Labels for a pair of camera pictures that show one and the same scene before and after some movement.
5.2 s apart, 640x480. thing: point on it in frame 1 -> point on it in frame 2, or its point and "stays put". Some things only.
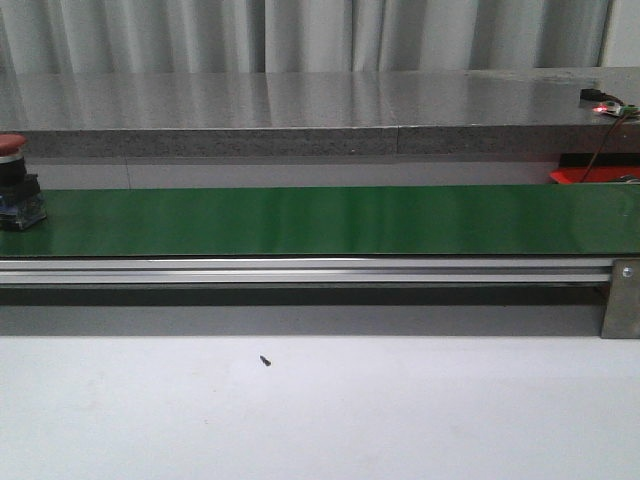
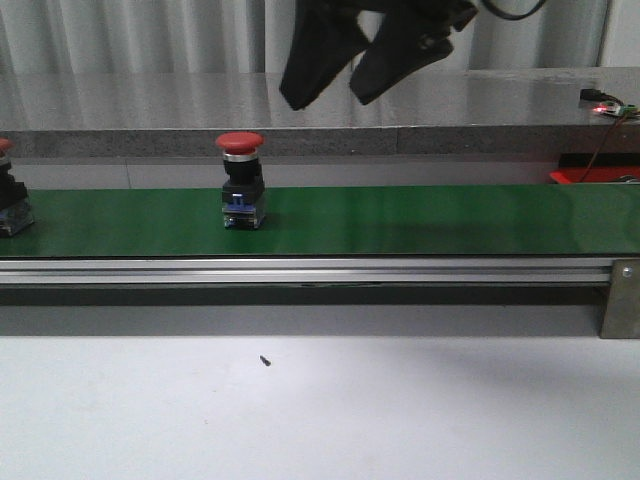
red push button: (21, 199) -> (244, 188)
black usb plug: (592, 94) stays put
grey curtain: (150, 36) stays put
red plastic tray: (596, 174) stays put
